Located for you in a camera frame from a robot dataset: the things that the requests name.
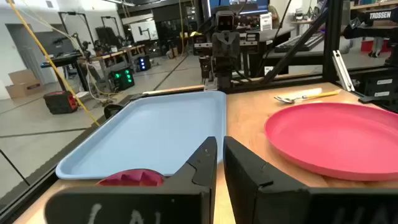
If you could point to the red crate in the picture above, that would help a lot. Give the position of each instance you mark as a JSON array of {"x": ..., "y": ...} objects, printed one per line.
[{"x": 365, "y": 46}]

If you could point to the brown cardboard box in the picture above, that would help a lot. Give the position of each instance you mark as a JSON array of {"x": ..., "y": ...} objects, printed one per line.
[{"x": 25, "y": 84}]

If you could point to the black control box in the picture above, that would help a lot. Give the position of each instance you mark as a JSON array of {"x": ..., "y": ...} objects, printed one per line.
[{"x": 373, "y": 87}]

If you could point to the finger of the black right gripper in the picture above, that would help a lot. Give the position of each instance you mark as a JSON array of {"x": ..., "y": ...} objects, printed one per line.
[
  {"x": 231, "y": 45},
  {"x": 219, "y": 45}
]

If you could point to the red and black toolbox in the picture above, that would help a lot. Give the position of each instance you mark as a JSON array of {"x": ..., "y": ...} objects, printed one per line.
[{"x": 59, "y": 102}]

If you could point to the red plastic plate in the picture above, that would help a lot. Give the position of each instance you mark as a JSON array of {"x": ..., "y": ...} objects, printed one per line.
[{"x": 335, "y": 140}]

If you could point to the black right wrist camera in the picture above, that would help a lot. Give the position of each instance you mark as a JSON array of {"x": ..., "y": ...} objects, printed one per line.
[{"x": 224, "y": 21}]

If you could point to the silver aluminium bracket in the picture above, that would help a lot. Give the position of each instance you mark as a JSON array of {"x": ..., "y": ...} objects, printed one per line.
[{"x": 342, "y": 70}]

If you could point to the white box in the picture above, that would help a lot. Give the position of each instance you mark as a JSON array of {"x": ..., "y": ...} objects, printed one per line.
[{"x": 266, "y": 21}]

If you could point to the black computer green lights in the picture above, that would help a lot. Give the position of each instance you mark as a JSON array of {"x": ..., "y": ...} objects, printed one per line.
[{"x": 122, "y": 79}]

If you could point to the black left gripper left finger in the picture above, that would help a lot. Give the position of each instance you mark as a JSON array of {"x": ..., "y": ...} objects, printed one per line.
[{"x": 192, "y": 199}]

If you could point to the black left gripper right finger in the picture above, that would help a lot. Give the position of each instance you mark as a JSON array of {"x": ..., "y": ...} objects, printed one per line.
[{"x": 264, "y": 202}]

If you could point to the black keyboard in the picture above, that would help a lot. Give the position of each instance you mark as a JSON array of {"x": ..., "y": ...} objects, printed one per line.
[{"x": 298, "y": 43}]

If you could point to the black computer blue lights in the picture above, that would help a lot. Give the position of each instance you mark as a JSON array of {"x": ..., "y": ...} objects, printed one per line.
[{"x": 144, "y": 63}]

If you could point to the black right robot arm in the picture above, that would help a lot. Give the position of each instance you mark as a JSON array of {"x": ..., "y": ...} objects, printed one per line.
[{"x": 224, "y": 77}]

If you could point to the white screen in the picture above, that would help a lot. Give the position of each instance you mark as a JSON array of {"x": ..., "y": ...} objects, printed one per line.
[{"x": 144, "y": 31}]

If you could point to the light blue plastic tray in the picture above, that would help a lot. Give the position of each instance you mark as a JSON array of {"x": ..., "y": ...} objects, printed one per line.
[{"x": 155, "y": 130}]

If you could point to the red plastic cup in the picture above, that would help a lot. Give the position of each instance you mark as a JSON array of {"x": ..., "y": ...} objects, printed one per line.
[{"x": 130, "y": 179}]

